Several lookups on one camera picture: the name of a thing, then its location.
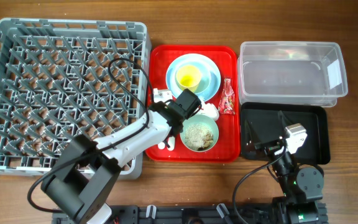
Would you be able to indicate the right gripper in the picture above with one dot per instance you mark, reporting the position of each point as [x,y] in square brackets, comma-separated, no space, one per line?
[252,136]

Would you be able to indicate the white tissue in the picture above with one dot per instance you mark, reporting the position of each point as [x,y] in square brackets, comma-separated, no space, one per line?
[210,111]

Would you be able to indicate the green bowl with food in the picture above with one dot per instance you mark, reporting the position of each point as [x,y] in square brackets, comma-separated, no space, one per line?
[200,133]

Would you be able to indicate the white plastic spoon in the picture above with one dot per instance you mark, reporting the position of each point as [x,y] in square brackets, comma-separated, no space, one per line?
[171,143]

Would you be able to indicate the red snack wrapper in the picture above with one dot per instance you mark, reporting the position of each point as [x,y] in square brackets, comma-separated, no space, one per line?
[226,103]

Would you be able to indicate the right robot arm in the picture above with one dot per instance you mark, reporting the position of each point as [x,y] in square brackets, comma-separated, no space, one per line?
[302,185]

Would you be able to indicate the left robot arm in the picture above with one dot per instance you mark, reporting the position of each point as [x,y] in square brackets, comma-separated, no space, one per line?
[83,177]

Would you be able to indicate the grey dishwasher rack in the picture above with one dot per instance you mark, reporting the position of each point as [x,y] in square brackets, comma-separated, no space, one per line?
[63,78]

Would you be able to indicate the black plastic tray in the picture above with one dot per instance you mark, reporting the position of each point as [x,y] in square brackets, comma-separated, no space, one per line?
[264,119]

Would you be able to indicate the yellow plastic cup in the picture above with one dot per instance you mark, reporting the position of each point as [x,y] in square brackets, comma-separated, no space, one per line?
[188,77]

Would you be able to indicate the light blue plate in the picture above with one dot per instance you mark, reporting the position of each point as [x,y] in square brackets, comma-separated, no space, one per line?
[210,80]

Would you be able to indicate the red plastic tray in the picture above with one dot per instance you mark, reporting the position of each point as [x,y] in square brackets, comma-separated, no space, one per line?
[228,146]

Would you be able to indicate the clear plastic bin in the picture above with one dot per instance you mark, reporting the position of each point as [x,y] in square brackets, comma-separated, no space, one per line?
[291,72]

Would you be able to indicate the black aluminium base frame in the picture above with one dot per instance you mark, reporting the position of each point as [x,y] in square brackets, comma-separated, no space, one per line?
[179,214]

